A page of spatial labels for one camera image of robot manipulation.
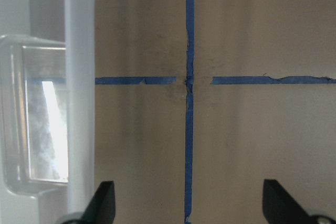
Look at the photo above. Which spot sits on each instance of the clear plastic storage box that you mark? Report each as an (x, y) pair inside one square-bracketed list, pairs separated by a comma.
[(47, 109)]

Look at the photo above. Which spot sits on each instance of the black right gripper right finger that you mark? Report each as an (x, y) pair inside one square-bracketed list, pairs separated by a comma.
[(279, 207)]

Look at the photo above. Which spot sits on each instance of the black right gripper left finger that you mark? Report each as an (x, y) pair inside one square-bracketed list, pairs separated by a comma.
[(101, 208)]

